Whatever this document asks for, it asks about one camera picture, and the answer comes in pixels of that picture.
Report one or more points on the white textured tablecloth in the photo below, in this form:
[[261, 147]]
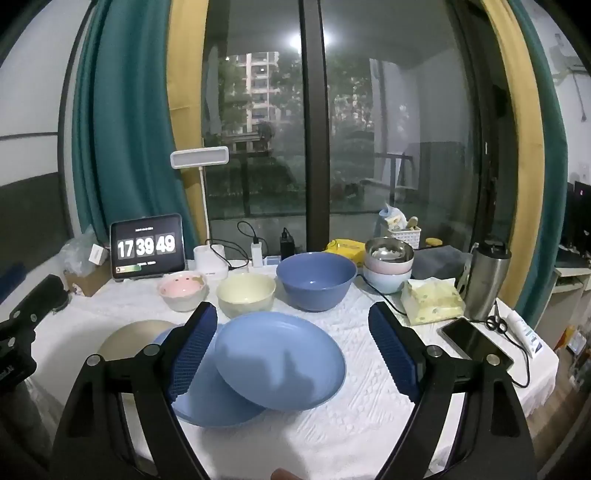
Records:
[[360, 415]]

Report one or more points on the black monitor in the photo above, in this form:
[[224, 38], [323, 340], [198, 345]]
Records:
[[579, 217]]

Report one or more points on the black sliding door frame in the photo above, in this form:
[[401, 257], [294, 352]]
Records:
[[314, 138]]

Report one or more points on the teal curtain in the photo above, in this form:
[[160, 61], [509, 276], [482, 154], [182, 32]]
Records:
[[124, 115], [551, 184]]

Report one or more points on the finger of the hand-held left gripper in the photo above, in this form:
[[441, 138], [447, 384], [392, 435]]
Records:
[[44, 290], [14, 337]]

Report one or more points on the white charger plug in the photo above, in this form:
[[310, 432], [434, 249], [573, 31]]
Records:
[[257, 254]]

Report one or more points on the white cream tube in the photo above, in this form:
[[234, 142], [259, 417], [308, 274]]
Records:
[[526, 334]]

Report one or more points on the small yellow lid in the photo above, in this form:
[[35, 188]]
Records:
[[432, 242]]

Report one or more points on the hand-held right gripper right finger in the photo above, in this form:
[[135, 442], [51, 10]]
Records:
[[392, 346]]

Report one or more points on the beige plate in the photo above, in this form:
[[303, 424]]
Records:
[[129, 337]]

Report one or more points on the yellow curtain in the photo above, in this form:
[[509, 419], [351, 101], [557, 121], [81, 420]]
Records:
[[187, 55], [517, 138]]

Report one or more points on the tablet showing clock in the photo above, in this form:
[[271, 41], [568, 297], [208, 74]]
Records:
[[145, 247]]

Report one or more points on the white desk lamp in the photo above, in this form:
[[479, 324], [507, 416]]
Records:
[[199, 157]]

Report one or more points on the light blue bowl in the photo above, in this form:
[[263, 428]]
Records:
[[385, 281]]

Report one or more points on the grey metal stand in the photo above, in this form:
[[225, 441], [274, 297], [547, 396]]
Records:
[[465, 277]]

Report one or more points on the yellow tissue pack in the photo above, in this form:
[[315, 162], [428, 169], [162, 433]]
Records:
[[431, 302]]

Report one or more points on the small blue white box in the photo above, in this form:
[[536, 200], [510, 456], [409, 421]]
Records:
[[272, 261]]

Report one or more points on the yellow wet wipes pack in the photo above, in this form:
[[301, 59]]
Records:
[[346, 249]]

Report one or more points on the cream bowl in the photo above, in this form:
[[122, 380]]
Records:
[[244, 295]]

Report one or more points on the clear plastic bag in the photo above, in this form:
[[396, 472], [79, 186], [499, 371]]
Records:
[[76, 249]]

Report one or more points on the pink steel-lined bowl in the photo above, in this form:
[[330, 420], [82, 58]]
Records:
[[388, 263]]

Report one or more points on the black smartphone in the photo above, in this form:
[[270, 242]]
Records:
[[473, 341]]

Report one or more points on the white perforated basket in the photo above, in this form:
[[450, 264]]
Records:
[[406, 237]]

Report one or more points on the grey folded cloth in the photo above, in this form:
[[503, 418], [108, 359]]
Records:
[[438, 263]]

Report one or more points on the wooden brush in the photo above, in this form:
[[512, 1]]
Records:
[[413, 222]]

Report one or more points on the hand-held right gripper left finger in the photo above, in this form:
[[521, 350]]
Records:
[[194, 350]]

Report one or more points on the cardboard box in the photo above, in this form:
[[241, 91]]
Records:
[[87, 279]]

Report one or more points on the blue plate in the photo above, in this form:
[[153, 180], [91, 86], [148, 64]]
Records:
[[212, 397], [281, 360]]

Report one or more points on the person's right hand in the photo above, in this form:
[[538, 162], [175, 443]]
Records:
[[285, 475]]

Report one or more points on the pink patterned bowl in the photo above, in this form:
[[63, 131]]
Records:
[[181, 288]]

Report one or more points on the stainless steel tumbler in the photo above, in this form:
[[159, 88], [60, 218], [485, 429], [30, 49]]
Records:
[[487, 286]]

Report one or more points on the large blue bowl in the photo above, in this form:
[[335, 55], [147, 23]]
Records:
[[316, 284]]

